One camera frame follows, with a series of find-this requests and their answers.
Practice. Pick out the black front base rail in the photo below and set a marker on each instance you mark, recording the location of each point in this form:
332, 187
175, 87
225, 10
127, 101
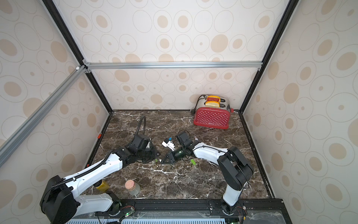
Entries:
190, 211

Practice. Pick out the red polka dot toaster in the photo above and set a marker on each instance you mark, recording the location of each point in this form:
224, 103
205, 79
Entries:
212, 111

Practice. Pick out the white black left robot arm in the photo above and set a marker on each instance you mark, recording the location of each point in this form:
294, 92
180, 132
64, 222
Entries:
63, 199

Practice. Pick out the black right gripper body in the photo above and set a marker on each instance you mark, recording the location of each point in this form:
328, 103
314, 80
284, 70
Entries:
172, 156

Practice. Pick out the diagonal aluminium frame bar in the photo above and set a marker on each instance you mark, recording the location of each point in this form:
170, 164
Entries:
31, 123

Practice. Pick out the horizontal aluminium frame bar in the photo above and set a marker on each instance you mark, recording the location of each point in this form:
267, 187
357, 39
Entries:
175, 65

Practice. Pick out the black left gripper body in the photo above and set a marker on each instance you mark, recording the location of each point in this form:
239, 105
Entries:
147, 154

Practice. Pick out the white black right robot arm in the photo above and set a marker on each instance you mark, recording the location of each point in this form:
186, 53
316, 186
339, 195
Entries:
235, 167

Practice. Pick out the cork stoppered glass jar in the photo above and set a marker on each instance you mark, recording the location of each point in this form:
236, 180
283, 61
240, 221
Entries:
132, 187

